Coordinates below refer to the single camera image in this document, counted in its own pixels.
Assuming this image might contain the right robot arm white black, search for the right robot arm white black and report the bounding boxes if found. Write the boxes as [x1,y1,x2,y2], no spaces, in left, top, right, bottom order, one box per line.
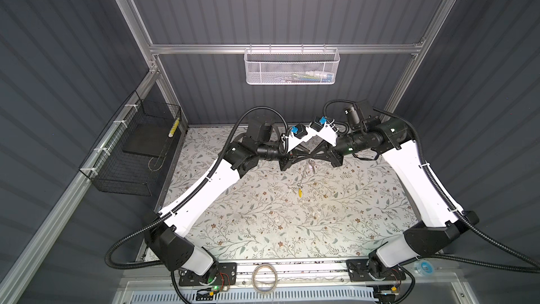
[294,100,479,280]

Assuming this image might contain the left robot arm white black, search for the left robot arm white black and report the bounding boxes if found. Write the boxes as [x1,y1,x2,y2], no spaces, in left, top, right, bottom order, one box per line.
[144,120,326,284]

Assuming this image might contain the items in white basket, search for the items in white basket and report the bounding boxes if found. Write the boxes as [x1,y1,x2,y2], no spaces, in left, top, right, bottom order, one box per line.
[275,70,335,84]

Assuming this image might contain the yellow marker in black basket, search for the yellow marker in black basket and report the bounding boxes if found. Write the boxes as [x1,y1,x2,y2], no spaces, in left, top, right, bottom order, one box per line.
[168,118,180,138]

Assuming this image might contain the tape roll clear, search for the tape roll clear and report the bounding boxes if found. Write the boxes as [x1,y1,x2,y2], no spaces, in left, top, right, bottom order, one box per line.
[251,263,278,294]

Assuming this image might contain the black pad in basket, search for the black pad in basket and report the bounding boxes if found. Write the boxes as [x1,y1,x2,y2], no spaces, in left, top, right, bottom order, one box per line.
[122,124,171,158]

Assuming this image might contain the blue tape roll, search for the blue tape roll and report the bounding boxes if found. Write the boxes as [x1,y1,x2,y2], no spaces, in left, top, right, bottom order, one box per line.
[414,260,434,277]

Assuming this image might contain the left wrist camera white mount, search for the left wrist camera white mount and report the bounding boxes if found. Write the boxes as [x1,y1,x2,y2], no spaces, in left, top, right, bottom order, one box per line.
[281,124,317,153]

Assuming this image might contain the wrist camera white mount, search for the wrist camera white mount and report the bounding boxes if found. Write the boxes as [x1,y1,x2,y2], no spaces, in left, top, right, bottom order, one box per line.
[309,116,338,146]
[281,124,317,153]

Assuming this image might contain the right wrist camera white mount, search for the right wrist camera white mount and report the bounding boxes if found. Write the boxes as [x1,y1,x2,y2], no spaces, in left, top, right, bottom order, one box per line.
[309,116,338,146]

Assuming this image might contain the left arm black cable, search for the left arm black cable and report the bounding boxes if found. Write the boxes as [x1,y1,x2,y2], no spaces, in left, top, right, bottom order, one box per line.
[104,106,290,304]

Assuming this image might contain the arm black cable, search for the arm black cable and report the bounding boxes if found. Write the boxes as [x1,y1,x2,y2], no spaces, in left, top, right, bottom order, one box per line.
[104,106,290,304]
[322,99,540,304]

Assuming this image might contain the white wire mesh basket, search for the white wire mesh basket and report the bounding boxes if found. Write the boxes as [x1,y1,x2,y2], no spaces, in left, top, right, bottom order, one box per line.
[243,46,340,85]

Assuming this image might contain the black wire basket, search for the black wire basket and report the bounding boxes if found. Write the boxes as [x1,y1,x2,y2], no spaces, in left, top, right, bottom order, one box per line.
[80,93,182,196]

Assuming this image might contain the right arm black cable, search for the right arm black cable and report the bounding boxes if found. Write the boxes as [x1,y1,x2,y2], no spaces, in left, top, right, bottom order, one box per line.
[322,99,540,304]

